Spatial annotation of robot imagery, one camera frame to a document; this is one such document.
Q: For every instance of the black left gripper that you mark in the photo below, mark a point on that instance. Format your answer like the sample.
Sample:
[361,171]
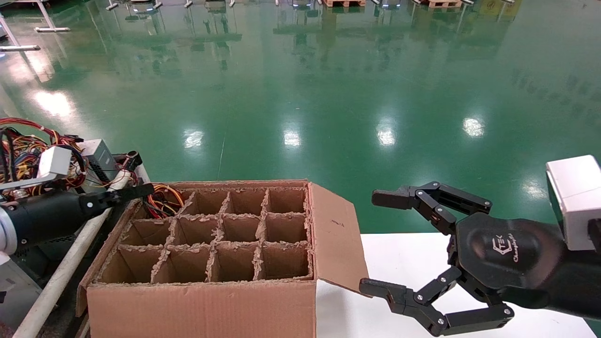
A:
[51,216]

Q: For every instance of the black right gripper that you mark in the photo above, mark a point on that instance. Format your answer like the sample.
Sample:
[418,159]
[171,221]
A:
[507,253]

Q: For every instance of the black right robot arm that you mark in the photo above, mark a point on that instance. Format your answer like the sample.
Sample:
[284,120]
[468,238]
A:
[582,281]

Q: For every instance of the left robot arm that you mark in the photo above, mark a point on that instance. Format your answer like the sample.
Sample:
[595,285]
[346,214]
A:
[5,230]

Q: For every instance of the black tube fitting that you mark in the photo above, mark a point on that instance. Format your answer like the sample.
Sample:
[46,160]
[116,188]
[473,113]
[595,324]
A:
[133,158]

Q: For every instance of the white plastic pipe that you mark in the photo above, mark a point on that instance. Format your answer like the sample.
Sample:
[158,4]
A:
[56,281]

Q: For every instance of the cardboard divider grid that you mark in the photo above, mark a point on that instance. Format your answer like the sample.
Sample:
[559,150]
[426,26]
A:
[260,239]

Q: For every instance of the brown cardboard box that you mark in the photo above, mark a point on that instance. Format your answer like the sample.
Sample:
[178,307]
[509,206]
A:
[211,310]

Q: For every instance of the grey metal unit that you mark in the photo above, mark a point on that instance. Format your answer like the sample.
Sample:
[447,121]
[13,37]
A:
[14,295]

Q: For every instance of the white metal table leg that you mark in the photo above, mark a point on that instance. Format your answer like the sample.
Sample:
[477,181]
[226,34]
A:
[51,29]
[19,47]

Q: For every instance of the wooden pallet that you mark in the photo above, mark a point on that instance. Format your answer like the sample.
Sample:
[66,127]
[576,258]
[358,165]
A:
[342,3]
[443,3]

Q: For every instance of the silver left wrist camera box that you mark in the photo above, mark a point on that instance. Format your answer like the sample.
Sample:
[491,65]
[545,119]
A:
[54,162]

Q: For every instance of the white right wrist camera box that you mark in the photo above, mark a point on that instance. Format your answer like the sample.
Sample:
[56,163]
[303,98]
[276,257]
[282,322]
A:
[575,197]

